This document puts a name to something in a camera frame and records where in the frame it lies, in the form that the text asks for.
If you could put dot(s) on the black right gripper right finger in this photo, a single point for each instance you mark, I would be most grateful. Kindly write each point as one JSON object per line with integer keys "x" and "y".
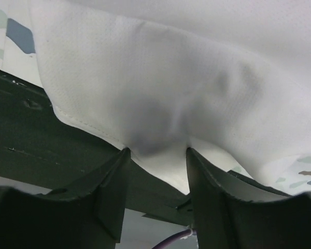
{"x": 232, "y": 213}

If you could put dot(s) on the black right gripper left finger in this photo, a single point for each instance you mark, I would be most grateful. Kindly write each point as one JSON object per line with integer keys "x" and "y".
{"x": 87, "y": 213}

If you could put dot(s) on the white t-shirt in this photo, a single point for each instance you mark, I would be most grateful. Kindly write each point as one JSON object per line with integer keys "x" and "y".
{"x": 231, "y": 79}

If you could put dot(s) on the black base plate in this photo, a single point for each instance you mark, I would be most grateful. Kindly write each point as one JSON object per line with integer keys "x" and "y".
{"x": 36, "y": 148}

